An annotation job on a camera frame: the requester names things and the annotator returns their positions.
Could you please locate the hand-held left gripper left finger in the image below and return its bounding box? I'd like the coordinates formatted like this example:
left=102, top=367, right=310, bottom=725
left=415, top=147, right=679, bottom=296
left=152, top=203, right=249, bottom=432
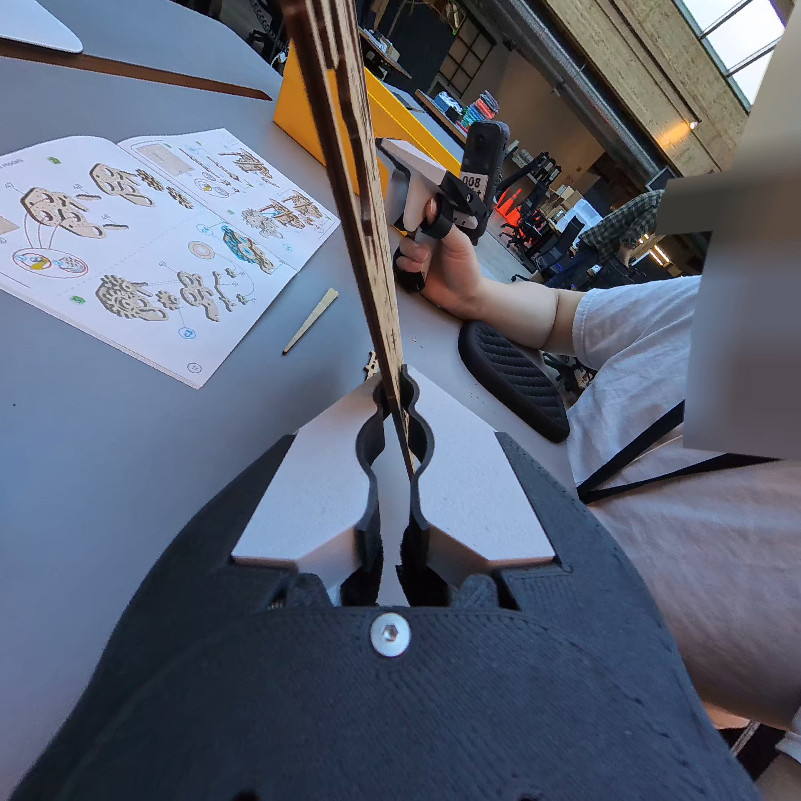
left=231, top=378, right=384, bottom=593

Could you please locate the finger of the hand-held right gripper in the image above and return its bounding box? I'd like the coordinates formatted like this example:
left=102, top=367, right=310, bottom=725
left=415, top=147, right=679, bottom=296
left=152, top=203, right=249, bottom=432
left=377, top=139, right=469, bottom=191

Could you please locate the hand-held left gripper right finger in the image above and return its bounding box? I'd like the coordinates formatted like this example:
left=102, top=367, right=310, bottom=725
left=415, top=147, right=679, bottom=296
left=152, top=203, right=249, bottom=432
left=403, top=365, right=558, bottom=589

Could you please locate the wooden puzzle part sheet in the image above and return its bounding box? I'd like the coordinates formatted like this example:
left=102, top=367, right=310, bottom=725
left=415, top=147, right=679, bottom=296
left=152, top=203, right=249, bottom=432
left=278, top=0, right=418, bottom=484

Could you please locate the person's right forearm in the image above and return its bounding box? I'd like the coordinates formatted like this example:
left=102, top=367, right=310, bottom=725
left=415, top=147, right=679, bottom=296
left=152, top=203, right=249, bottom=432
left=476, top=275, right=594, bottom=353

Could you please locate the grey desk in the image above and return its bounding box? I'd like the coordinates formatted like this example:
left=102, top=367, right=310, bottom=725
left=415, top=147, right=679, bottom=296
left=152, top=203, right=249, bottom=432
left=0, top=55, right=582, bottom=801
left=0, top=0, right=284, bottom=102

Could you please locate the person's right hand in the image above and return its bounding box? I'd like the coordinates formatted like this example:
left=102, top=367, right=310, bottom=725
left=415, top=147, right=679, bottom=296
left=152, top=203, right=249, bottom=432
left=397, top=199, right=488, bottom=310

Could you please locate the yellow plastic bin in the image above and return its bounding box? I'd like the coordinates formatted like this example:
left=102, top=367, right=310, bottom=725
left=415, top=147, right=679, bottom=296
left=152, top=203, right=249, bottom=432
left=273, top=40, right=468, bottom=202

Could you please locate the group of black office chairs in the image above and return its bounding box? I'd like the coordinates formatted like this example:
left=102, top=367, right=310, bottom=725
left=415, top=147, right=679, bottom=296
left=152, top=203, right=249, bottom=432
left=501, top=203, right=567, bottom=252

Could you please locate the stack of colourful fabric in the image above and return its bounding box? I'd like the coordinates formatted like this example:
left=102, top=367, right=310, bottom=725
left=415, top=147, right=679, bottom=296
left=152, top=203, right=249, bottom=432
left=438, top=90, right=502, bottom=130

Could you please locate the black chair armrest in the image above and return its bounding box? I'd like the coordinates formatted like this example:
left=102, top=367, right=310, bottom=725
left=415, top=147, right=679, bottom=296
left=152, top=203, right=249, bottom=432
left=457, top=320, right=572, bottom=444

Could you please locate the thin wooden stick tool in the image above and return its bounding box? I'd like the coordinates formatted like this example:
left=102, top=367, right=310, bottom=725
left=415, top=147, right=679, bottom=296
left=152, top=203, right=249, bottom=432
left=281, top=287, right=340, bottom=357

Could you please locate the puzzle instruction booklet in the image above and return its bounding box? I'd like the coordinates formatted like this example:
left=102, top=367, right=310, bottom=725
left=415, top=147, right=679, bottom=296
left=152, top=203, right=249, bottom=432
left=0, top=128, right=343, bottom=390

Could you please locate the skylight window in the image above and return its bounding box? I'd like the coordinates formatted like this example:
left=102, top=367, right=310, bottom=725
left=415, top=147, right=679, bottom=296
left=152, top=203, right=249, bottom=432
left=678, top=0, right=787, bottom=105

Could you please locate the white document stand with page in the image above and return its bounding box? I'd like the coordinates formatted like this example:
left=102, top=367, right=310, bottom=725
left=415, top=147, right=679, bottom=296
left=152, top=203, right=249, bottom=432
left=0, top=0, right=85, bottom=55

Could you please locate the black strap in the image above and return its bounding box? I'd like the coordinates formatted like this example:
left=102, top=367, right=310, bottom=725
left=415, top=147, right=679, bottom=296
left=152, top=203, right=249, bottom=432
left=574, top=399, right=784, bottom=506

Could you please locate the metal ventilation duct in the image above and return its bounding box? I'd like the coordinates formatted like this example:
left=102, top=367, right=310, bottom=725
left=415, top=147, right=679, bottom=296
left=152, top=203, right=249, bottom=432
left=499, top=0, right=665, bottom=184

